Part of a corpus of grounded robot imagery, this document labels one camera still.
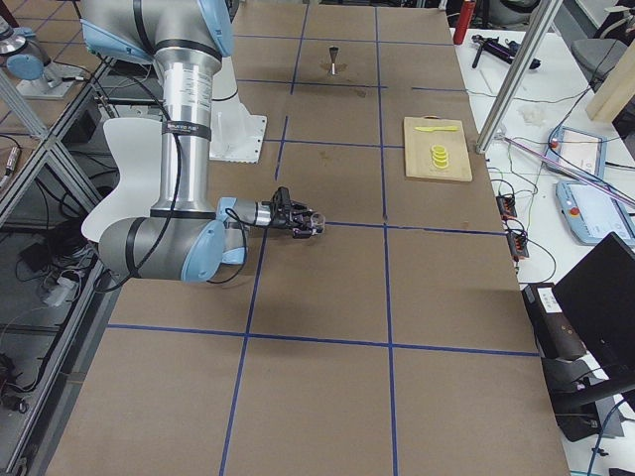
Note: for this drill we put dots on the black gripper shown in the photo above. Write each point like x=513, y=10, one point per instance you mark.
x=282, y=216

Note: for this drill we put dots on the clear glass cup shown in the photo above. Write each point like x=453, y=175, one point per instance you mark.
x=317, y=223

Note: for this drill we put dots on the steel double jigger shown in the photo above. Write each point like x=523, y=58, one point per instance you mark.
x=333, y=53

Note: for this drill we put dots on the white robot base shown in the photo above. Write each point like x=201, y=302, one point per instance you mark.
x=237, y=135

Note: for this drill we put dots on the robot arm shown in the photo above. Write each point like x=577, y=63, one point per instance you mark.
x=183, y=237

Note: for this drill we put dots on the wooden cutting board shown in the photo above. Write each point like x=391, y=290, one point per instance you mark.
x=418, y=163

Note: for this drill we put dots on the lemon slices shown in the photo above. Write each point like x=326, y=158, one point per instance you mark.
x=439, y=157

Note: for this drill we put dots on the yellow plastic knife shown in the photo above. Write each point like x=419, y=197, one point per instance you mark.
x=431, y=129

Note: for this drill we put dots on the crumpled white tissue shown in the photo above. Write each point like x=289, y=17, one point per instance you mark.
x=533, y=115

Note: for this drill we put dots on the red bottle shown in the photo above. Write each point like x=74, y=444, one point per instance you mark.
x=463, y=22

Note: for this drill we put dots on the far teach pendant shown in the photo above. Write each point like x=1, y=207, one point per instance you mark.
x=576, y=150

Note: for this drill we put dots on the teach pendant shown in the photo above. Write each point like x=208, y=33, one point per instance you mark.
x=592, y=214
x=576, y=150

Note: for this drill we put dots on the near teach pendant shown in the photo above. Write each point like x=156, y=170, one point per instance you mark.
x=592, y=214

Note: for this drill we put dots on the black monitor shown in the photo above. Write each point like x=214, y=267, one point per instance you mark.
x=597, y=297

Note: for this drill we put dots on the wooden plank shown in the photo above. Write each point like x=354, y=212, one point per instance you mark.
x=614, y=64

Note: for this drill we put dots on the black tool with handle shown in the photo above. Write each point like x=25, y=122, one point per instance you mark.
x=505, y=52

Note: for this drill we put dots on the aluminium frame post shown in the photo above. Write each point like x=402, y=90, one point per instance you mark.
x=538, y=27

